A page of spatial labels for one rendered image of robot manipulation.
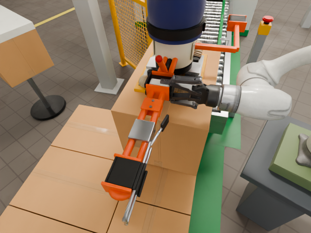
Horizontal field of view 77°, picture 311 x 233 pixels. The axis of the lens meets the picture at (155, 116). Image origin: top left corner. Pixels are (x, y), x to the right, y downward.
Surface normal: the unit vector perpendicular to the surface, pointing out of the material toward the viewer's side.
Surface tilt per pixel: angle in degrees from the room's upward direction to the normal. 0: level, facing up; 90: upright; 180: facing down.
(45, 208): 0
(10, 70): 90
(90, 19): 90
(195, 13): 87
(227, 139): 0
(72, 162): 0
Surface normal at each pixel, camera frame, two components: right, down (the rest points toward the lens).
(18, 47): 0.76, 0.47
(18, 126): -0.04, -0.65
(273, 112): -0.11, 0.59
